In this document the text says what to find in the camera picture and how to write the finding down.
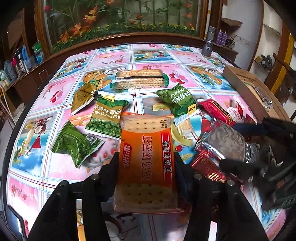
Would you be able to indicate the green garlic pea packet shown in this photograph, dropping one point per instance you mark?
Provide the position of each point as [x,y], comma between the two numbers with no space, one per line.
[105,118]

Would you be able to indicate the silver foil packet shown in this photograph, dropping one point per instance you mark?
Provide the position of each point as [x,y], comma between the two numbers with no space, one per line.
[222,141]

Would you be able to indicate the dark green pea packet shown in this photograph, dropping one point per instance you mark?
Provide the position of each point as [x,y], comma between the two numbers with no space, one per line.
[70,141]

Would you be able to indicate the cardboard box tray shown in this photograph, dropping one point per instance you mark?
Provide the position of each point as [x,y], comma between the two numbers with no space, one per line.
[261,101]

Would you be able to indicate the olive yellow snack packet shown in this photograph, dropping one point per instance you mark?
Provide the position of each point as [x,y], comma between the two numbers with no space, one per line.
[83,96]

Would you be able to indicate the green original pea packet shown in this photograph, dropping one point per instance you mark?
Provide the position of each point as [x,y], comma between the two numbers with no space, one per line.
[181,102]

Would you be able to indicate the green cracker packet far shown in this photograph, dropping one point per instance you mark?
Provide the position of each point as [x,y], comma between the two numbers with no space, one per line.
[137,79]

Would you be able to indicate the green-ended cracker packet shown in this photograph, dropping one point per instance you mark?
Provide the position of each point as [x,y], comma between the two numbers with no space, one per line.
[251,87]

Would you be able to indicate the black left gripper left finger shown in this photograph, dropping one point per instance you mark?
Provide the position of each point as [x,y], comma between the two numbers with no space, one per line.
[100,187]

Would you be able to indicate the bottles on side counter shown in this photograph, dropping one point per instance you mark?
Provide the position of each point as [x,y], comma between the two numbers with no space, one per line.
[21,63]

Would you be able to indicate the floral patterned tablecloth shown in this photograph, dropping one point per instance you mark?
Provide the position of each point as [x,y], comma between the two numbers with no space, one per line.
[34,170]

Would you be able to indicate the orange soda cracker packet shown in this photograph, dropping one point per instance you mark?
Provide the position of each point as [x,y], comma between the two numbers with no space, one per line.
[146,166]

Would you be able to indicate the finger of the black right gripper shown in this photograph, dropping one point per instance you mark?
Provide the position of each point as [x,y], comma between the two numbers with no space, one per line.
[240,169]
[247,129]

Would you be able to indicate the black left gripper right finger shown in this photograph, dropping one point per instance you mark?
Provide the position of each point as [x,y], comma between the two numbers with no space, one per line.
[192,186]

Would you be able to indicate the flower painting wooden frame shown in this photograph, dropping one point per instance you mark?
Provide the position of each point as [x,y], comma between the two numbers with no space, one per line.
[63,24]

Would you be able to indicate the purple bottles on shelf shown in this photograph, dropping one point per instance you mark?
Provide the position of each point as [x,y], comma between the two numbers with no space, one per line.
[221,38]

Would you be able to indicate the red white candy packet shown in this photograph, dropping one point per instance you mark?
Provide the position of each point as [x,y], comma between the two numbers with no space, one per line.
[236,111]

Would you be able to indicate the grey flashlight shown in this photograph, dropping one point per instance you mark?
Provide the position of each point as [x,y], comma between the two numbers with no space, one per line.
[208,44]

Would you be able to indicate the dark red snack packet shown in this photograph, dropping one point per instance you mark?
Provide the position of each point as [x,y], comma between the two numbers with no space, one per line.
[206,167]

